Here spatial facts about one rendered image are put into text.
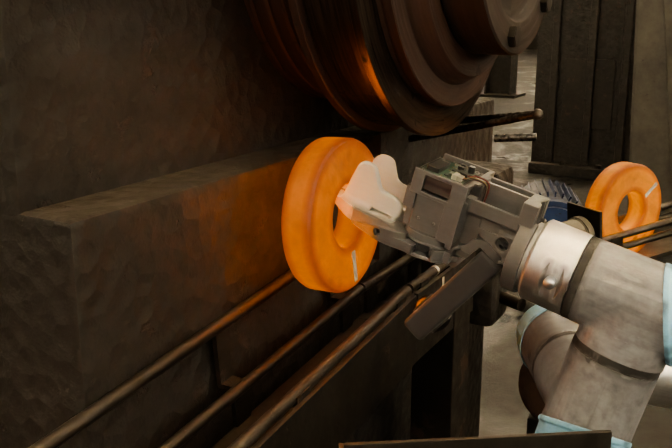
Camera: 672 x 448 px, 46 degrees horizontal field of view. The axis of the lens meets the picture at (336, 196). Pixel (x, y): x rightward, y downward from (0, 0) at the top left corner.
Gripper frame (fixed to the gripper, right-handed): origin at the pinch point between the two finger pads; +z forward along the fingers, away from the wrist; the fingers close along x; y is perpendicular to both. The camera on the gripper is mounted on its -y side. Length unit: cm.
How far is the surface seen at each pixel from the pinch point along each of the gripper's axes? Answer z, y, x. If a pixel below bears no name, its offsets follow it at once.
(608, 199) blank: -18, -8, -59
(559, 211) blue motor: 14, -66, -218
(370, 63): 0.5, 13.4, -1.7
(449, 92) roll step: -2.5, 9.6, -17.4
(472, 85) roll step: -2.5, 9.6, -24.8
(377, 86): 0.1, 11.0, -3.7
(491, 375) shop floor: 3, -92, -135
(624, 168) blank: -18, -3, -63
